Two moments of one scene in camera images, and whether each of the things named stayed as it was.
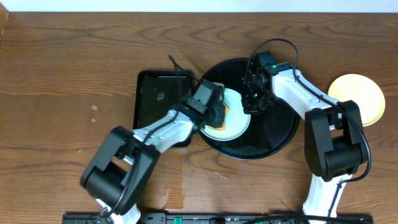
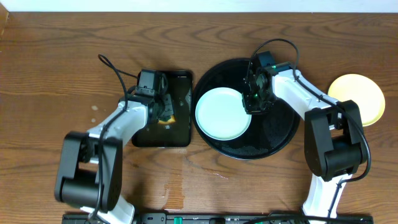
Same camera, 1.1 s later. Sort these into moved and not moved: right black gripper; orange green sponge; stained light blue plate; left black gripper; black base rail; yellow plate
Moved: orange green sponge; left black gripper
Not moved: black base rail; yellow plate; right black gripper; stained light blue plate
